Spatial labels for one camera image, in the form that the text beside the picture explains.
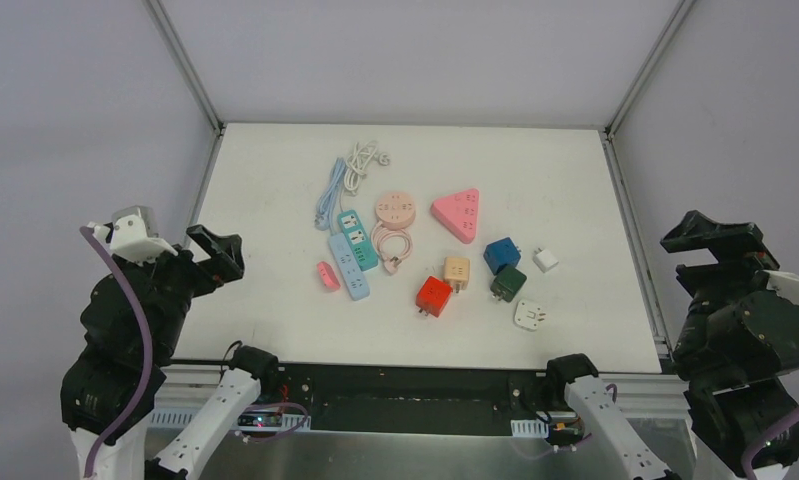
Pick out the small pink plug adapter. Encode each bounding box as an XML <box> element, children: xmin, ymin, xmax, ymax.
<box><xmin>317</xmin><ymin>261</ymin><xmax>341</xmax><ymax>291</ymax></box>

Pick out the blue cube socket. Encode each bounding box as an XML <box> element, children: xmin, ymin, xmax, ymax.
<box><xmin>483</xmin><ymin>237</ymin><xmax>521</xmax><ymax>275</ymax></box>

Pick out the green patterned cube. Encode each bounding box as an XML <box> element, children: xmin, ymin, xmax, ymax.
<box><xmin>490</xmin><ymin>265</ymin><xmax>527</xmax><ymax>302</ymax></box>

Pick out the white usb charger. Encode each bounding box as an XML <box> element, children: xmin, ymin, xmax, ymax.
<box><xmin>532</xmin><ymin>249</ymin><xmax>559</xmax><ymax>273</ymax></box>

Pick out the red cube adapter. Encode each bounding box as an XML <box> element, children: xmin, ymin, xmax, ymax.
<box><xmin>415</xmin><ymin>276</ymin><xmax>453</xmax><ymax>317</ymax></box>

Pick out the beige cube adapter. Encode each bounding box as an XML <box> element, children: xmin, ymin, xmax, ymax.
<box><xmin>443</xmin><ymin>256</ymin><xmax>471</xmax><ymax>293</ymax></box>

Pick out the light blue power strip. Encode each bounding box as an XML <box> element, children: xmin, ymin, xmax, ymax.
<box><xmin>314</xmin><ymin>158</ymin><xmax>370</xmax><ymax>301</ymax></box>

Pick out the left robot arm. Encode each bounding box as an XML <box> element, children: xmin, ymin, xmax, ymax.
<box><xmin>60</xmin><ymin>225</ymin><xmax>280</xmax><ymax>479</ymax></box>

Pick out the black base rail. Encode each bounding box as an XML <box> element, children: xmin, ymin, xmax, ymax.
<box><xmin>257</xmin><ymin>363</ymin><xmax>585</xmax><ymax>443</ymax></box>

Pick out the pink triangular block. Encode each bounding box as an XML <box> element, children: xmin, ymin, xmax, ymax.
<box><xmin>430</xmin><ymin>188</ymin><xmax>480</xmax><ymax>244</ymax></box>

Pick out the teal power strip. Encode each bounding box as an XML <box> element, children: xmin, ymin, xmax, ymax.
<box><xmin>337</xmin><ymin>210</ymin><xmax>379</xmax><ymax>271</ymax></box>

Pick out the white travel adapter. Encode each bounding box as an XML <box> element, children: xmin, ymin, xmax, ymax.
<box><xmin>513</xmin><ymin>298</ymin><xmax>546</xmax><ymax>332</ymax></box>

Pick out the pink round socket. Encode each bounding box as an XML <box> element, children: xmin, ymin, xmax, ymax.
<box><xmin>375</xmin><ymin>191</ymin><xmax>417</xmax><ymax>230</ymax></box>

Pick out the white coiled cable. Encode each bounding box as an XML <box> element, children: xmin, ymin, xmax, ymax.
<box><xmin>342</xmin><ymin>139</ymin><xmax>392</xmax><ymax>195</ymax></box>

